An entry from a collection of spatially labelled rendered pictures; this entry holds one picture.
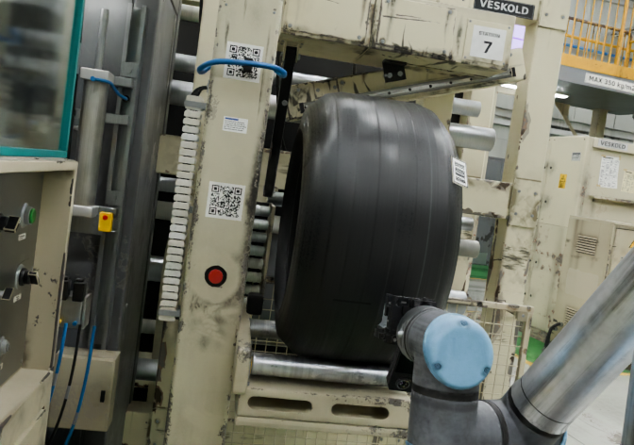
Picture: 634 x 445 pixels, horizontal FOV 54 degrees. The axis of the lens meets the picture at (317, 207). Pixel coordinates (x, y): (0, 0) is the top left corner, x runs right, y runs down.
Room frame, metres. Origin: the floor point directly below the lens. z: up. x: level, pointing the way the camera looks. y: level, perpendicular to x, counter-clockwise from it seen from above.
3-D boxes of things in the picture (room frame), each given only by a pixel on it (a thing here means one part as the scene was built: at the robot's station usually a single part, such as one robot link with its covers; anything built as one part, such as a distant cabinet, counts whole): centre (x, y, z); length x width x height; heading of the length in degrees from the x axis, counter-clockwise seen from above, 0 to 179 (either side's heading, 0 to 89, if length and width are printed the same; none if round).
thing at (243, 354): (1.39, 0.13, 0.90); 0.40 x 0.03 x 0.10; 8
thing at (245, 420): (1.41, -0.05, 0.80); 0.37 x 0.36 x 0.02; 8
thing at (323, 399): (1.27, -0.07, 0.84); 0.36 x 0.09 x 0.06; 98
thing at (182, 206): (1.31, 0.28, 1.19); 0.05 x 0.04 x 0.48; 8
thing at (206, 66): (1.35, 0.20, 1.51); 0.19 x 0.19 x 0.06; 8
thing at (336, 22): (1.72, -0.13, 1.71); 0.61 x 0.25 x 0.15; 98
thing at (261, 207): (1.76, 0.22, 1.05); 0.20 x 0.15 x 0.30; 98
